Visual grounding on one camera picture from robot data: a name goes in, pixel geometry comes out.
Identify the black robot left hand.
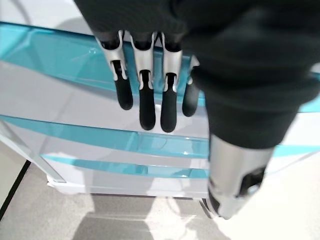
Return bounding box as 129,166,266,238
74,0,320,221

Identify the blue-fronted cart drawer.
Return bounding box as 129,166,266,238
0,21,320,116

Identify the white and blue medical cart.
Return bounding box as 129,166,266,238
0,0,320,201

